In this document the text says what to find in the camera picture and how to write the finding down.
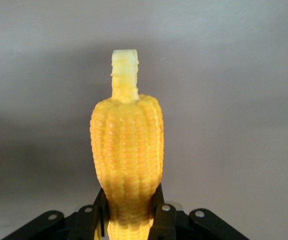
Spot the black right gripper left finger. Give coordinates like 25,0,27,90
71,187,110,240

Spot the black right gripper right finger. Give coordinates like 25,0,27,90
149,183,177,240

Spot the yellow corn cob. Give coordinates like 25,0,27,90
88,48,166,240

